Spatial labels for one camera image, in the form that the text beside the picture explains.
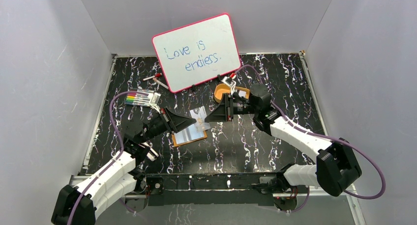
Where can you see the red capped marker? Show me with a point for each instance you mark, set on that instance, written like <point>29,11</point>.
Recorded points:
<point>152,77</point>

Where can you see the striped card in tray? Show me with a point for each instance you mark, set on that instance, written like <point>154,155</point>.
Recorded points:
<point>242,93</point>

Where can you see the pink framed whiteboard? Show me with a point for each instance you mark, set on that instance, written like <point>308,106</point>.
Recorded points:
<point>198,52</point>

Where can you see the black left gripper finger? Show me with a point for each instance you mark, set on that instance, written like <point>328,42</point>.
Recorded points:
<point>173,114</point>
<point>182,122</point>

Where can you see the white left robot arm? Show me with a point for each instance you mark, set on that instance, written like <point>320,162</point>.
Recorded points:
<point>83,203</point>

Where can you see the orange oval tray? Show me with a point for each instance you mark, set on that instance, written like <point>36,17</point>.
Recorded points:
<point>222,88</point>

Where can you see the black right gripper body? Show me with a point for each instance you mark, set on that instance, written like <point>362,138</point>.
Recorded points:
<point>237,106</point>

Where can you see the white marker pen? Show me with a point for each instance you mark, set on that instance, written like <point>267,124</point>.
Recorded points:
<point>160,83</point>

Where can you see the pack of coloured markers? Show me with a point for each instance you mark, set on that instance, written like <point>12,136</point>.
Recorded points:
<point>139,97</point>

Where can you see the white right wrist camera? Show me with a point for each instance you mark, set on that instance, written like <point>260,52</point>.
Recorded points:
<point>230,82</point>

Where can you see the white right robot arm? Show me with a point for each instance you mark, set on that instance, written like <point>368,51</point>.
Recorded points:
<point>335,165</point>

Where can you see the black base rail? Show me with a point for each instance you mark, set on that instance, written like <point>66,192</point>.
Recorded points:
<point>263,189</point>

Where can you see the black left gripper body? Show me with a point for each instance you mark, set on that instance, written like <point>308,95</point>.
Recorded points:
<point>165,121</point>

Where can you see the orange leather card holder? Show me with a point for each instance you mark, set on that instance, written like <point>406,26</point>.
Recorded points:
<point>188,135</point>

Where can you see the small white object on table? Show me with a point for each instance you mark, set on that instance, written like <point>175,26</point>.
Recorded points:
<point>151,154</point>

